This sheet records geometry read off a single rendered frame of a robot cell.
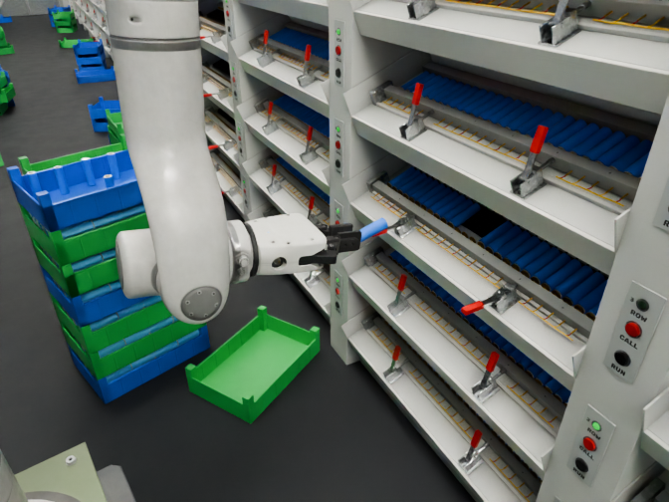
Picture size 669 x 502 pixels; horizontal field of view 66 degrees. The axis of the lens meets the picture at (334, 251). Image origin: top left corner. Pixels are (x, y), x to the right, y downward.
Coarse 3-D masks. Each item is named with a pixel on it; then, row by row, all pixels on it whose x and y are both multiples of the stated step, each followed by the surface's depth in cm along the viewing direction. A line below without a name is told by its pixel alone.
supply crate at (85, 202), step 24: (72, 168) 119; (96, 168) 123; (120, 168) 128; (24, 192) 106; (48, 192) 99; (72, 192) 117; (96, 192) 105; (120, 192) 109; (48, 216) 101; (72, 216) 104; (96, 216) 107
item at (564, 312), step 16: (384, 192) 108; (400, 208) 104; (416, 208) 100; (432, 224) 95; (432, 240) 95; (448, 240) 93; (464, 240) 90; (480, 256) 86; (496, 272) 83; (512, 272) 81; (528, 288) 78; (544, 288) 77; (544, 304) 76; (560, 304) 74; (544, 320) 74; (576, 320) 71
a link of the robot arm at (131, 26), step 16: (112, 0) 49; (128, 0) 48; (144, 0) 48; (160, 0) 49; (176, 0) 50; (192, 0) 51; (112, 16) 50; (128, 16) 49; (144, 16) 49; (160, 16) 49; (176, 16) 50; (192, 16) 52; (112, 32) 51; (128, 32) 50; (144, 32) 50; (160, 32) 50; (176, 32) 51; (192, 32) 52
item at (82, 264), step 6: (102, 252) 113; (108, 252) 113; (114, 252) 114; (90, 258) 111; (96, 258) 112; (102, 258) 112; (108, 258) 114; (72, 264) 109; (78, 264) 109; (84, 264) 110; (90, 264) 111; (78, 270) 111
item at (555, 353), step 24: (384, 168) 114; (360, 192) 114; (360, 216) 112; (384, 216) 106; (384, 240) 107; (408, 240) 98; (432, 264) 91; (456, 264) 89; (456, 288) 87; (480, 288) 84; (480, 312) 83; (504, 312) 79; (528, 312) 78; (504, 336) 81; (528, 336) 75; (552, 336) 73; (552, 360) 71; (576, 360) 65
